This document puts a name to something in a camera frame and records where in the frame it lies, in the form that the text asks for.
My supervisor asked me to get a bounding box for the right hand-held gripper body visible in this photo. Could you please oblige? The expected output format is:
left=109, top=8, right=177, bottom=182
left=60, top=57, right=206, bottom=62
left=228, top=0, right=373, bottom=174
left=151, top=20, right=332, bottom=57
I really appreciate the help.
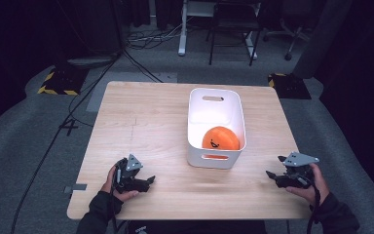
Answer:
left=277, top=151, right=320, bottom=189

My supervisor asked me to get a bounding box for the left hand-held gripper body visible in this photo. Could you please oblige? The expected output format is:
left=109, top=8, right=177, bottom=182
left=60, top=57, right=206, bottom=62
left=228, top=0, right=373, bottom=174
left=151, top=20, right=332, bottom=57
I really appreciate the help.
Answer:
left=114, top=153, right=144, bottom=193

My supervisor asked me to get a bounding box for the orange plush toy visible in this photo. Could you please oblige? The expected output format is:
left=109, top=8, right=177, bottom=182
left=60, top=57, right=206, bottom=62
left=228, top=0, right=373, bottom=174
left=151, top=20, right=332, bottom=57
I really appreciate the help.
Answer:
left=201, top=126, right=242, bottom=161

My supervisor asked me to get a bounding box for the white plastic basket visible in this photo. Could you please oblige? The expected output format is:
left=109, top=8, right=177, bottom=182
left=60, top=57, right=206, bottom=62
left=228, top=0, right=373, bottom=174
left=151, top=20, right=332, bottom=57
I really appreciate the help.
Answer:
left=186, top=87, right=247, bottom=171

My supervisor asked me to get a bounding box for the person's left hand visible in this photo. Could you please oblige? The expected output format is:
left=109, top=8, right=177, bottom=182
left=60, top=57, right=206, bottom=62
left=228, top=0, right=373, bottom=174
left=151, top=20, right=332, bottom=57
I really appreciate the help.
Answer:
left=100, top=164, right=140, bottom=203

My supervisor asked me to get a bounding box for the person's right hand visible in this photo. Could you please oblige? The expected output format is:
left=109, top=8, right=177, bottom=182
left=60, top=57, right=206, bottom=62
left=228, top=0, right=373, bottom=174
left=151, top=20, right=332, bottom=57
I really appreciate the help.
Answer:
left=285, top=163, right=330, bottom=207

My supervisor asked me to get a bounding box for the grey tape strip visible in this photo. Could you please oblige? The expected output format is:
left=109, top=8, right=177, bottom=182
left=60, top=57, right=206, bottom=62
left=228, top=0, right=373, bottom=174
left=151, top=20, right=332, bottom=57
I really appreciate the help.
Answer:
left=63, top=183, right=88, bottom=195

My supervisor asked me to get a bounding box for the person's dark clothing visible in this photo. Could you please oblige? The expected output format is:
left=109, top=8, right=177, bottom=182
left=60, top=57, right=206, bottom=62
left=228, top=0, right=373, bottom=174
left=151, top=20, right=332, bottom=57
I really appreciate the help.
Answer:
left=128, top=220, right=267, bottom=234

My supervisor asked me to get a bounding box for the grey flat stand base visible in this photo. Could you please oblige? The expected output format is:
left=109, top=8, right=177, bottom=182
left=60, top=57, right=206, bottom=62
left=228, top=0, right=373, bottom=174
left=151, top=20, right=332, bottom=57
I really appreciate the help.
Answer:
left=66, top=57, right=115, bottom=69

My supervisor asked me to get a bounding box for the office chair with casters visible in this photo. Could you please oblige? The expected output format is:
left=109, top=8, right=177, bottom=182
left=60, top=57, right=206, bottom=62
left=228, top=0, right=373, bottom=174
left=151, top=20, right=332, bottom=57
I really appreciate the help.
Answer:
left=262, top=0, right=310, bottom=62

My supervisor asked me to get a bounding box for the grey curtain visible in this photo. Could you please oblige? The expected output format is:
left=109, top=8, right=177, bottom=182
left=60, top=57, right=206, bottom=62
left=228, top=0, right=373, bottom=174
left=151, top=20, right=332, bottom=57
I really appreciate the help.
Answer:
left=293, top=0, right=354, bottom=80

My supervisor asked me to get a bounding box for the black chair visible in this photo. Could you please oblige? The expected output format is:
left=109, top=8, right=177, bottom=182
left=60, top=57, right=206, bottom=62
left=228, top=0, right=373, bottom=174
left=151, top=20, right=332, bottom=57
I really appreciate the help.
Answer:
left=206, top=1, right=263, bottom=67

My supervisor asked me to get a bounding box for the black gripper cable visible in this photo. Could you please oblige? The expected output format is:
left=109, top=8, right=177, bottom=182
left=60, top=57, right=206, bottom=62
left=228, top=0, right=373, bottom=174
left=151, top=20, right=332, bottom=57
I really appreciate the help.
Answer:
left=306, top=184, right=322, bottom=234

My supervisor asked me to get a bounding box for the yellow-black striped base plate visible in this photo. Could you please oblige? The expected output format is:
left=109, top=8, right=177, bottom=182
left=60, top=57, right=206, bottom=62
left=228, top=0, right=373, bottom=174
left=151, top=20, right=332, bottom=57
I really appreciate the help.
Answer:
left=37, top=66, right=91, bottom=97
left=267, top=72, right=312, bottom=100

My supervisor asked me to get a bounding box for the long black floor cable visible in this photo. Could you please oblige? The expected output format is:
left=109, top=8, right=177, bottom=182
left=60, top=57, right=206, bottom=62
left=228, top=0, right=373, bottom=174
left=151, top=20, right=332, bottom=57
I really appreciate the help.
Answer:
left=10, top=48, right=125, bottom=234

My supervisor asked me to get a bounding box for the short black floor cable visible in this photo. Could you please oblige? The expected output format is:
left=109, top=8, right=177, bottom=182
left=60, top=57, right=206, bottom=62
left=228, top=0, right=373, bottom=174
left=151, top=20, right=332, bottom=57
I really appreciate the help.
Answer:
left=122, top=48, right=164, bottom=84

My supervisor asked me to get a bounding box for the bundle of floor cables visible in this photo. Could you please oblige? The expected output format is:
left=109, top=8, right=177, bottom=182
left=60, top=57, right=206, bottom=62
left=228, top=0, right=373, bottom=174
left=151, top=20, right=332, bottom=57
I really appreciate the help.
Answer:
left=126, top=19, right=189, bottom=51

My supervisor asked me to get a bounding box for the white desk frame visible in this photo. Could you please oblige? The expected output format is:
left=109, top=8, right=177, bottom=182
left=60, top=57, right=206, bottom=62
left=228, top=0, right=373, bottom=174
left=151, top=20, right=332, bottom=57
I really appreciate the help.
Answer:
left=177, top=0, right=262, bottom=60

